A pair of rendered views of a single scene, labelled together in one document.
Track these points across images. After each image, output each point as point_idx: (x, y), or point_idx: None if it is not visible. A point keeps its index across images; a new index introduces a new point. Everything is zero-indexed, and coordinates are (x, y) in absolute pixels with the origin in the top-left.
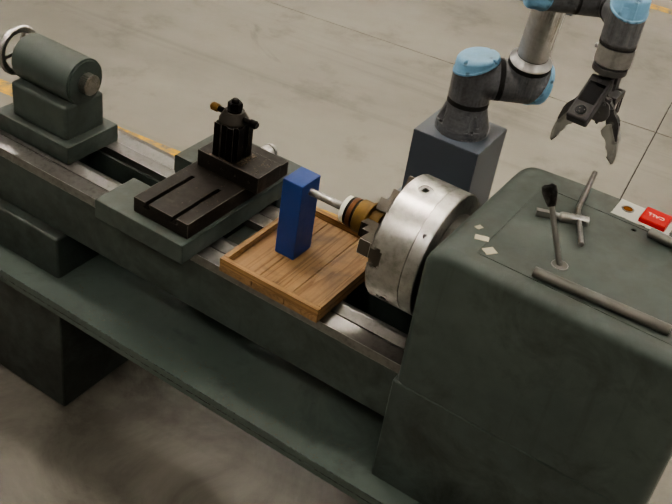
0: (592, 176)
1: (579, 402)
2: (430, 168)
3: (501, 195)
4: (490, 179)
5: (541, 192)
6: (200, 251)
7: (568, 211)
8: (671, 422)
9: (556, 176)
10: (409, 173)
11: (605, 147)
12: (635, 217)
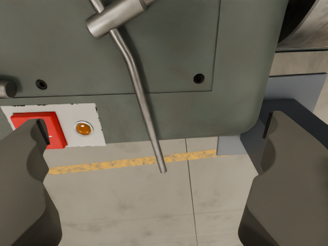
0: (160, 159)
1: None
2: (315, 134)
3: (275, 0)
4: (256, 163)
5: (208, 70)
6: None
7: (144, 49)
8: None
9: (204, 130)
10: (325, 126)
11: (33, 143)
12: (62, 117)
